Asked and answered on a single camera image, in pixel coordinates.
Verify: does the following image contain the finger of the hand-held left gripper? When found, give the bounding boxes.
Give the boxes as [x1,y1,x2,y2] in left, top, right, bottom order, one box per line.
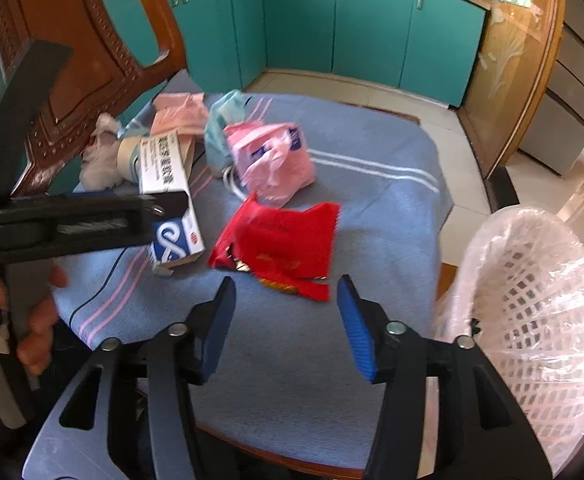
[0,191,190,273]

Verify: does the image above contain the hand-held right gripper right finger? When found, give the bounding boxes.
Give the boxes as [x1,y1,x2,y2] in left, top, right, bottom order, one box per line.
[336,275,553,480]

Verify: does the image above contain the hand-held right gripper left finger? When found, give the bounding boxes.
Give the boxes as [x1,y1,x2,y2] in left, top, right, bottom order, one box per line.
[24,276,237,480]

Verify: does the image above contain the white ointment box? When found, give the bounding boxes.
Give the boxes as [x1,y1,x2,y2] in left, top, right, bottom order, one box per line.
[136,130,207,269]

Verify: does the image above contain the red snack wrapper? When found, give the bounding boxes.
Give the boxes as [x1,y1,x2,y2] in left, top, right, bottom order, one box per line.
[208,192,341,304]

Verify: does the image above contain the pink plastic packet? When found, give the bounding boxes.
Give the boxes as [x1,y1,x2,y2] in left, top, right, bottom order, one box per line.
[151,92,208,139]

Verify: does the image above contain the light teal waffle cloth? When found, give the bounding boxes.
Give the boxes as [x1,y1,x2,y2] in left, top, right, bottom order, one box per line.
[204,90,251,201]

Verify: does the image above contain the white lattice waste basket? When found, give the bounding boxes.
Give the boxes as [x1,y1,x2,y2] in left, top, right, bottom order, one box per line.
[433,204,584,472]

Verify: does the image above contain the person's left hand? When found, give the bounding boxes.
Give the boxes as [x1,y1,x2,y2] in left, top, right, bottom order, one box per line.
[16,265,70,377]

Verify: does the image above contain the white plastic bag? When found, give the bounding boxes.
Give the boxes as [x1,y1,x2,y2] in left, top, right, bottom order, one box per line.
[79,112,128,191]

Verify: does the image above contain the paper cup with teal band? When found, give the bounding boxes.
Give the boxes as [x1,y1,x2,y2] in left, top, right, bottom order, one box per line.
[118,137,145,181]

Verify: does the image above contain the blue striped seat cloth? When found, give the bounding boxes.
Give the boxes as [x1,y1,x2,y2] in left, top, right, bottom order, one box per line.
[52,67,456,454]

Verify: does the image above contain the person's dark trousers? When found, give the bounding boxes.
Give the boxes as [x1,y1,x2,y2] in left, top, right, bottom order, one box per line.
[22,317,137,441]

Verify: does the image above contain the pink plastic bag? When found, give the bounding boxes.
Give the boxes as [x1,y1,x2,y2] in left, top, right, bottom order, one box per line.
[222,121,319,207]

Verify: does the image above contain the silver refrigerator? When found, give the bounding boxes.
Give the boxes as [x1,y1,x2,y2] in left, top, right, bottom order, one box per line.
[517,0,584,179]

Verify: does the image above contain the teal kitchen cabinet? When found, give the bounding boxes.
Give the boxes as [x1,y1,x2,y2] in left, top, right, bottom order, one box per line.
[262,0,489,109]

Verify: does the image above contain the wooden framed glass door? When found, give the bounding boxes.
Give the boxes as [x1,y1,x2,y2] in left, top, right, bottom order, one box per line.
[459,0,569,181]

